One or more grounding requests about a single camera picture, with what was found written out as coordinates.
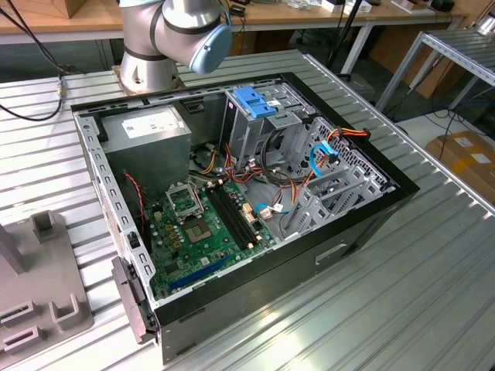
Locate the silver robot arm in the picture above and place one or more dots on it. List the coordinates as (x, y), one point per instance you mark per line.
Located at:
(174, 23)

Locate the grey metal disk bay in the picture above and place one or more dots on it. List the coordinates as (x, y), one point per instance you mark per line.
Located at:
(309, 210)

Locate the black RAM slot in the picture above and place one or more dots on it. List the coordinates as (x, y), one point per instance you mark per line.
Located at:
(242, 213)
(225, 220)
(237, 215)
(230, 218)

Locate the grey optical drive cage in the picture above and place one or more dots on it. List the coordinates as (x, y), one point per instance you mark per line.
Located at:
(247, 135)

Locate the CPU socket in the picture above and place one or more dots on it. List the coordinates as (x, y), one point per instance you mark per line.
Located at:
(198, 232)

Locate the blue plastic drive latch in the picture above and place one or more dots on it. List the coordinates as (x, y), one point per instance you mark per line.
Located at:
(251, 102)

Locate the green motherboard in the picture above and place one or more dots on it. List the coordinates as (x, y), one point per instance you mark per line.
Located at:
(193, 263)

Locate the blue expansion slot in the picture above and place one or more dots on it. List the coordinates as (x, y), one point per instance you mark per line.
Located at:
(201, 270)

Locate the grey power supply unit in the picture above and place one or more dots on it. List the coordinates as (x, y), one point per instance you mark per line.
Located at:
(151, 154)

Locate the black open PC case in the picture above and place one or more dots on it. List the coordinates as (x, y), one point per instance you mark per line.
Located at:
(270, 286)

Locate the square chipset chip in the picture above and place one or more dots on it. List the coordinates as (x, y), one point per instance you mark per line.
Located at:
(171, 269)

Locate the grey card retention latch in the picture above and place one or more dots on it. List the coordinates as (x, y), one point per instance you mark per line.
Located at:
(129, 301)

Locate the small black device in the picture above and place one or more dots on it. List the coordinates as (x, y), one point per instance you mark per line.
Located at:
(237, 9)

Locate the long wooden desk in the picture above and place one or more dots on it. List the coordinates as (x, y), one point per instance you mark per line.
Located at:
(309, 15)

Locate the black tripod stand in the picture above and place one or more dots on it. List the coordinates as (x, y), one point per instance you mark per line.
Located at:
(344, 31)

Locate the small white box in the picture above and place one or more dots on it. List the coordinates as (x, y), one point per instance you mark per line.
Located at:
(332, 4)

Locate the cardboard box yellow tape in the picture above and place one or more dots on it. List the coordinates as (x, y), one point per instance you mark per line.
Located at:
(444, 150)

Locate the grey parts rack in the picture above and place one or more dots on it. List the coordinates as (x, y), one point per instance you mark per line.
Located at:
(38, 270)

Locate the wooden block white base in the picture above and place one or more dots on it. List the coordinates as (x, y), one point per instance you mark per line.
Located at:
(412, 5)

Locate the plywood box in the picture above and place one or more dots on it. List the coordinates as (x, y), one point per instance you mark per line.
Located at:
(73, 7)

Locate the black round object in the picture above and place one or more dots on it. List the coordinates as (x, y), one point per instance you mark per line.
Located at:
(442, 4)

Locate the silver metal cylinder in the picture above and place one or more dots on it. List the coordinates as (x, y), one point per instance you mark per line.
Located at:
(486, 26)

